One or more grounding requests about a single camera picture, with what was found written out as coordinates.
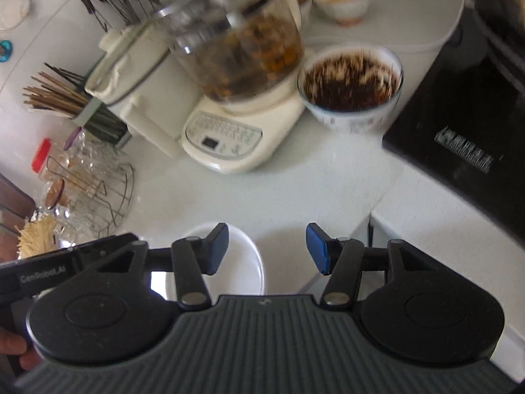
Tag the white bowl top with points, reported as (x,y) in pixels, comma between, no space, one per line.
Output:
(241,271)

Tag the white electric appliance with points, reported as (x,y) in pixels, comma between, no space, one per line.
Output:
(141,82)

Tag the chopstick holder with chopsticks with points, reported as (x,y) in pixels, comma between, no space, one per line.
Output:
(61,92)

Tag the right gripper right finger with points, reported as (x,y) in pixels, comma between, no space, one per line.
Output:
(341,261)

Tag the black induction cooker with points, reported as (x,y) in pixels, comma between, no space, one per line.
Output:
(464,124)

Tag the glass kettle with tea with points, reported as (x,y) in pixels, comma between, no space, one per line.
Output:
(235,50)

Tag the wire glass rack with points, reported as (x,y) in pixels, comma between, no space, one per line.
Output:
(91,199)

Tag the cream kettle base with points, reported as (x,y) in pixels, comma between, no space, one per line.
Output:
(240,138)

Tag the person's right hand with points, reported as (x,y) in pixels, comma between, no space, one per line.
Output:
(15,345)

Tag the speckled patterned bowl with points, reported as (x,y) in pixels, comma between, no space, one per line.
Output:
(351,88)

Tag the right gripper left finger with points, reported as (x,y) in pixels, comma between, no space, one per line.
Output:
(194,257)

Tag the red lid plastic jar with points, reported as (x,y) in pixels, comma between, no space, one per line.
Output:
(50,160)

